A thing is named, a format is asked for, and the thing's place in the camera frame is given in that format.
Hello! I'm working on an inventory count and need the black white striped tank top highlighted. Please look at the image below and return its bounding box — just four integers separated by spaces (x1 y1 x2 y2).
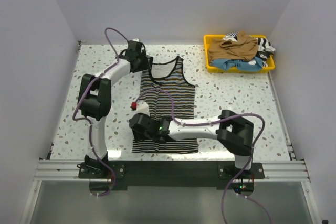
132 56 198 154

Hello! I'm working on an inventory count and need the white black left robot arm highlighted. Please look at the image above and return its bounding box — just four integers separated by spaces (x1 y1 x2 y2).
72 40 150 178

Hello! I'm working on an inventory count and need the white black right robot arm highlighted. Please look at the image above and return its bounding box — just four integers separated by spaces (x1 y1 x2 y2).
129 110 254 178

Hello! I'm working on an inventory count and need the blue tank top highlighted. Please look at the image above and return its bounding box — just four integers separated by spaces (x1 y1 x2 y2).
210 57 264 72

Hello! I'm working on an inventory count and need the tan tank top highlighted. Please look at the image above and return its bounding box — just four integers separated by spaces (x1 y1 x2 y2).
208 30 258 62

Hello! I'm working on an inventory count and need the navy white striped tank top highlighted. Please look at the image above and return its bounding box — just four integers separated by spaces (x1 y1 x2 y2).
223 32 275 69

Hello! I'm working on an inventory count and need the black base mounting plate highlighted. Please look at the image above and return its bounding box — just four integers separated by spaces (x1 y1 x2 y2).
78 160 265 191

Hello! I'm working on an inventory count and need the yellow plastic bin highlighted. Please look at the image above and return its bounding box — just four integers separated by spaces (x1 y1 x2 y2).
204 30 275 73

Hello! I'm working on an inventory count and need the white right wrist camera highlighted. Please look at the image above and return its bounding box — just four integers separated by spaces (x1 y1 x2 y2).
131 101 150 115

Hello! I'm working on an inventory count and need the aluminium frame rail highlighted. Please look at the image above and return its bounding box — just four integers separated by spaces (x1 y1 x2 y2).
34 160 310 182

